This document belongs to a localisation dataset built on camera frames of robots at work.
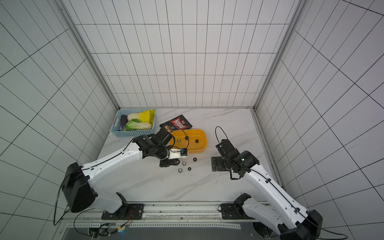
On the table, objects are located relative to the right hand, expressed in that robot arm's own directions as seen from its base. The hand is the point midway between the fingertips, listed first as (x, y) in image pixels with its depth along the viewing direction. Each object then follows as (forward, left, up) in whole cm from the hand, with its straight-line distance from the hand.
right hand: (216, 163), depth 76 cm
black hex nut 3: (+1, +15, -13) cm, 20 cm away
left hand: (-1, +23, 0) cm, 23 cm away
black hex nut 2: (+7, +12, -12) cm, 18 cm away
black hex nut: (+21, +12, -13) cm, 27 cm away
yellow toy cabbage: (+34, +48, -3) cm, 59 cm away
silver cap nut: (+4, +18, -12) cm, 22 cm away
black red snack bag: (+35, +27, -13) cm, 46 cm away
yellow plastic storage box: (+22, +13, -13) cm, 28 cm away
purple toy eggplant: (+32, +65, -7) cm, 73 cm away
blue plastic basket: (+25, +69, -9) cm, 73 cm away
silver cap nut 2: (0, +20, -12) cm, 24 cm away
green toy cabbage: (+27, +53, -5) cm, 60 cm away
